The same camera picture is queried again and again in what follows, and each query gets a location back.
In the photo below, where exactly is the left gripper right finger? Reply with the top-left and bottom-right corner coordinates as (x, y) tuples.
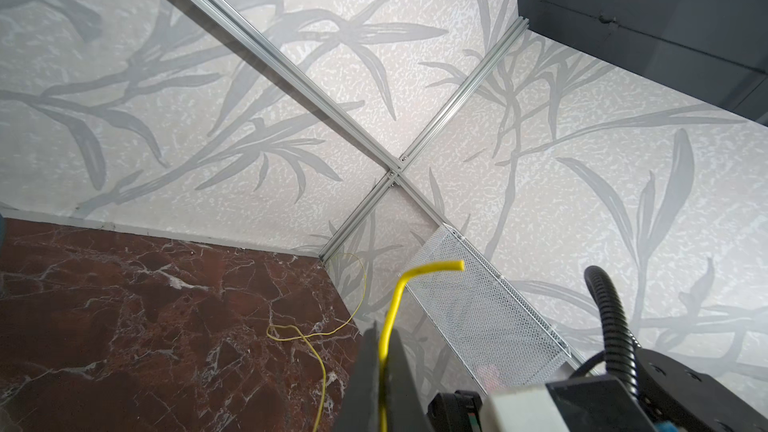
(383, 329), (432, 432)

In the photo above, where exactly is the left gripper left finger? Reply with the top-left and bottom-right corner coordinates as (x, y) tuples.
(332, 325), (379, 432)

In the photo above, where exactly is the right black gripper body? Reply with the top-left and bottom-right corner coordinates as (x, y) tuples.
(427, 390), (482, 432)

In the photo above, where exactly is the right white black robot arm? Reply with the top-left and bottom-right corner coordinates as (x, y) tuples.
(426, 266), (767, 431)

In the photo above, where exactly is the pink object in basket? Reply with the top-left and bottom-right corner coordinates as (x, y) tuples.
(477, 364), (504, 394)

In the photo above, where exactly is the white wire mesh basket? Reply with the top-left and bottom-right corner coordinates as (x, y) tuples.
(406, 224), (572, 393)

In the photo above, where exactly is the aluminium frame rail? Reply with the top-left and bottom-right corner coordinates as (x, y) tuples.
(131, 0), (583, 367)

